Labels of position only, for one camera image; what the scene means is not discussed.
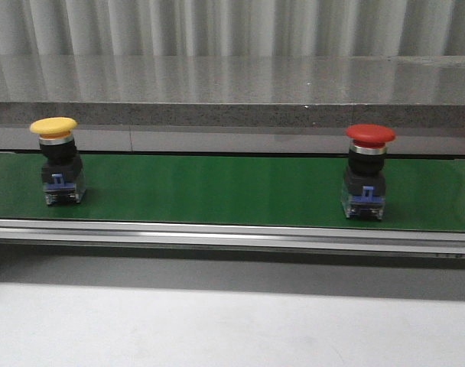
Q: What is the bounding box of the white pleated curtain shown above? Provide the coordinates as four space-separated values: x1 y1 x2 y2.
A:
0 1 465 57

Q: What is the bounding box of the green conveyor belt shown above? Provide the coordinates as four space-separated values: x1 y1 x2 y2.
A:
0 153 465 257

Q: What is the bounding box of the yellow mushroom push button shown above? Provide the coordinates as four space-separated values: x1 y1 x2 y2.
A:
30 117 86 206

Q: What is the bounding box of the red mushroom push button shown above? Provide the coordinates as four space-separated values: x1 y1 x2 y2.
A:
341 124 395 220

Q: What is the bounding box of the grey stone counter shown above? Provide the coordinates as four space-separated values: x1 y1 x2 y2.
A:
0 55 465 156

